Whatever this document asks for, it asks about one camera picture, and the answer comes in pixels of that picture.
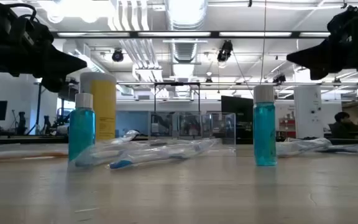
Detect black hanging overhead camera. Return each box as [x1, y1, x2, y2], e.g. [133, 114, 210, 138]
[216, 39, 233, 63]

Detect black aluminium table frame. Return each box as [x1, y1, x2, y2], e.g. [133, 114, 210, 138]
[0, 134, 358, 146]

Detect thin hanging cable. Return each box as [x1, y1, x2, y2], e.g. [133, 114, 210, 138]
[259, 0, 267, 85]

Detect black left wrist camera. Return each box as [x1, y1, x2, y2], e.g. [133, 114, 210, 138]
[7, 12, 55, 47]

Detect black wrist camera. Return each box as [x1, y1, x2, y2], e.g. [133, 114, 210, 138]
[327, 5, 358, 35]
[7, 12, 55, 47]

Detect teal mouthwash bottle white cap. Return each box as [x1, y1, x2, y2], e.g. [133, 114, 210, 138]
[252, 85, 278, 167]
[68, 92, 96, 162]

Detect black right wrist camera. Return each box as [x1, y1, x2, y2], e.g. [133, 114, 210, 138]
[327, 5, 358, 35]

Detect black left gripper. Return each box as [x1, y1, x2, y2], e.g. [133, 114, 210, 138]
[0, 43, 88, 93]

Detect black standing monitor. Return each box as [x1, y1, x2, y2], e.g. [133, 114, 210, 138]
[221, 95, 254, 144]

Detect person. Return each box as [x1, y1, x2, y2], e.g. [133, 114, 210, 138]
[329, 111, 358, 139]

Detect white square column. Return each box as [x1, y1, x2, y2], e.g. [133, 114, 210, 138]
[293, 85, 324, 139]

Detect yellow white wipes canister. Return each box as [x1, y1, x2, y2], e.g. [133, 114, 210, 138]
[78, 71, 117, 142]

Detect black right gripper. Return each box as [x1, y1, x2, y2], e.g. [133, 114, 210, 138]
[287, 27, 358, 81]

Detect red shelf unit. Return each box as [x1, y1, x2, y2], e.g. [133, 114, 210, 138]
[278, 117, 296, 139]

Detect clear acrylic organizer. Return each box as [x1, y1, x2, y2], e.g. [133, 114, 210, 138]
[149, 111, 236, 147]

